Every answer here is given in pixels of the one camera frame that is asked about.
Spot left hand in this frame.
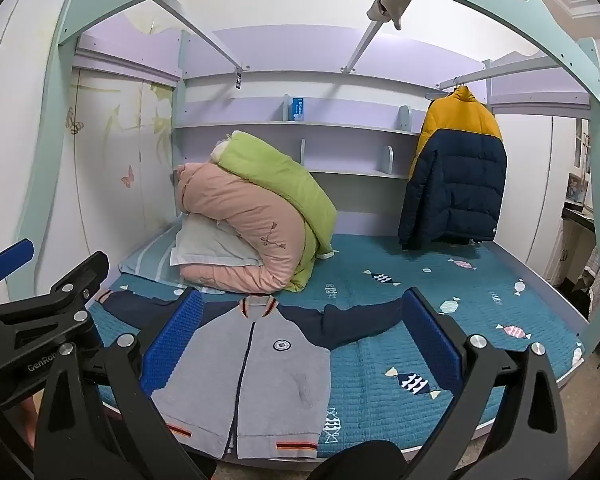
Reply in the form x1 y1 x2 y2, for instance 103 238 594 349
12 396 38 448

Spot striped light blue pillow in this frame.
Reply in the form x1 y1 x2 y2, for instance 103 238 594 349
118 219 185 288

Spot yellow navy puffer jacket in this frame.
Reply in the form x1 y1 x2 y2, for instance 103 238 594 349
398 86 507 250

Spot small blue box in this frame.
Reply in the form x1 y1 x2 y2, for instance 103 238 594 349
289 98 304 122

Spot purple wall shelf unit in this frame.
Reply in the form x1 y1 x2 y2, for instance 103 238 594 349
74 14 590 179

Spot dark desk with items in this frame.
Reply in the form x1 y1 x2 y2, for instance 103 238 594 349
559 173 600 321

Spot teal quilted bed mat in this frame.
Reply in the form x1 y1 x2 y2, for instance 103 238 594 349
86 231 586 461

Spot grey cloth on frame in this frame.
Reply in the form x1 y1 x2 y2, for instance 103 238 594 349
366 0 412 30

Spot grey navy varsity jacket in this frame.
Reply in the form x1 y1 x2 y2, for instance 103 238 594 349
95 286 406 461

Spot pink green folded duvet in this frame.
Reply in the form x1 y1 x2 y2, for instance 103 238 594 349
175 131 337 294

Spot light grey pillow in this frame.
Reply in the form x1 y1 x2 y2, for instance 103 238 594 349
170 214 263 266

